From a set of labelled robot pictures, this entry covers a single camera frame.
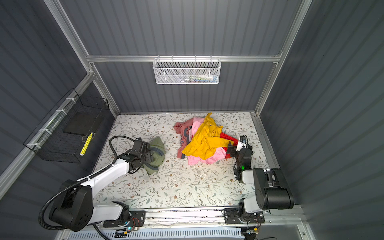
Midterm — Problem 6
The light pink cloth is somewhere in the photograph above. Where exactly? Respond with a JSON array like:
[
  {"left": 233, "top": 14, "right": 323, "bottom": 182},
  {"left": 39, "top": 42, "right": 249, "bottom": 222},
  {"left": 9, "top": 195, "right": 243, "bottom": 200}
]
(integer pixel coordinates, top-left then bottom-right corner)
[{"left": 188, "top": 117, "right": 226, "bottom": 166}]

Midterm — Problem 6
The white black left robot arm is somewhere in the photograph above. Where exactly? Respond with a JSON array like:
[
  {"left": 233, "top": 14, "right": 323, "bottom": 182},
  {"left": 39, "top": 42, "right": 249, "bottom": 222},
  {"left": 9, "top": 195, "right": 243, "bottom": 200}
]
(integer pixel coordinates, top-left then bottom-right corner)
[{"left": 38, "top": 137, "right": 153, "bottom": 232}]

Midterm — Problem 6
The yellow marker pen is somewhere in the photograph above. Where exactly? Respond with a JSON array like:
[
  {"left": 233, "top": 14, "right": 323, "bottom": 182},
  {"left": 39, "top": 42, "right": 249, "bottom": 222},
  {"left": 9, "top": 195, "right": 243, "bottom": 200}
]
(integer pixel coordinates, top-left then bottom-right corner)
[{"left": 80, "top": 133, "right": 94, "bottom": 156}]

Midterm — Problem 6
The olive green cloth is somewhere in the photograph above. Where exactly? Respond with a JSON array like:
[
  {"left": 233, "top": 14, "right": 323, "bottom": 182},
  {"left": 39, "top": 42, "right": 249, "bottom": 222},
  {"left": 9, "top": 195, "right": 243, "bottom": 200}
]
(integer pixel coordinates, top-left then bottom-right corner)
[{"left": 143, "top": 137, "right": 166, "bottom": 175}]

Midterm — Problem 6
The black wire wall basket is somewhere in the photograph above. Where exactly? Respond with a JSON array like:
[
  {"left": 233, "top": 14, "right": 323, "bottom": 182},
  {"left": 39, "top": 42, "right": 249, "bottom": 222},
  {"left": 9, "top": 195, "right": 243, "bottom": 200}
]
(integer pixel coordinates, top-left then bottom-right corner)
[{"left": 24, "top": 89, "right": 110, "bottom": 164}]

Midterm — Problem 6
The red cloth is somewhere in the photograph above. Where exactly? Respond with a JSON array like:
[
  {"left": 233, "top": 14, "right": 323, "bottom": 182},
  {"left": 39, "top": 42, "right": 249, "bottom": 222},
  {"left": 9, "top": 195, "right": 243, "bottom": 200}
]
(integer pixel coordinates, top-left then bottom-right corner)
[{"left": 219, "top": 131, "right": 240, "bottom": 160}]

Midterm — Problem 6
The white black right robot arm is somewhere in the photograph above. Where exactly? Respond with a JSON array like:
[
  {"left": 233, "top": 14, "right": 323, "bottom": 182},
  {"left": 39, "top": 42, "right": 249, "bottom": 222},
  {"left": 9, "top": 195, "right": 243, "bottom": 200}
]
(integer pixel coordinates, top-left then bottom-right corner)
[{"left": 229, "top": 148, "right": 295, "bottom": 224}]

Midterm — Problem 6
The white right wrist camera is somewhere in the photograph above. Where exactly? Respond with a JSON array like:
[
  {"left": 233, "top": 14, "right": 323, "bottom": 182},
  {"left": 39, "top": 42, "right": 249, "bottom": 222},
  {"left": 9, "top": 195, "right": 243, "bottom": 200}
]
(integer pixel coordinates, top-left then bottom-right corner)
[{"left": 236, "top": 135, "right": 249, "bottom": 152}]

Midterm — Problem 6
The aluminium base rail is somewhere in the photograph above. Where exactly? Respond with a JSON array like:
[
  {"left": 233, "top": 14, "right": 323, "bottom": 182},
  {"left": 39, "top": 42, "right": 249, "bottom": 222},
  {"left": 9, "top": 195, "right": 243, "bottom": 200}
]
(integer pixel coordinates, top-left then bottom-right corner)
[{"left": 61, "top": 205, "right": 305, "bottom": 230}]

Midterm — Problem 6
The black corrugated cable conduit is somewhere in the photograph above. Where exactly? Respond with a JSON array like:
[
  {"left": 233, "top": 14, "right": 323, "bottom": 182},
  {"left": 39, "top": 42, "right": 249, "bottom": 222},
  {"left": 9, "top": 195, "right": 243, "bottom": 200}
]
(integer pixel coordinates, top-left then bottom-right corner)
[{"left": 38, "top": 135, "right": 142, "bottom": 231}]

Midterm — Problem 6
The yellow cloth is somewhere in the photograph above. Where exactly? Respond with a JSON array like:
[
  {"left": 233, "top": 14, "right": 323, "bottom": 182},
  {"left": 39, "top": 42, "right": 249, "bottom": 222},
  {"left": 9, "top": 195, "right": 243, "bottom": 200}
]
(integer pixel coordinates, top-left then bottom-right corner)
[{"left": 183, "top": 113, "right": 234, "bottom": 160}]

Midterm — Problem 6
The dusty rose cloth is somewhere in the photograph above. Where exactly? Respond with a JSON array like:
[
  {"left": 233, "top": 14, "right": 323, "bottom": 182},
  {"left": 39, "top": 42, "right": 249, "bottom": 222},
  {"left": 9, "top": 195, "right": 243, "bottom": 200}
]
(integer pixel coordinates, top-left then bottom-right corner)
[{"left": 174, "top": 118, "right": 194, "bottom": 159}]

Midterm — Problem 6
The white wire wall basket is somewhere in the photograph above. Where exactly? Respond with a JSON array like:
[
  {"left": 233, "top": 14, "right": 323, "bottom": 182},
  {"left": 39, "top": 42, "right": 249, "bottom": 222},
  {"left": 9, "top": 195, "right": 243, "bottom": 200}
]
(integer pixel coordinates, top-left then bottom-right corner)
[{"left": 153, "top": 58, "right": 222, "bottom": 85}]

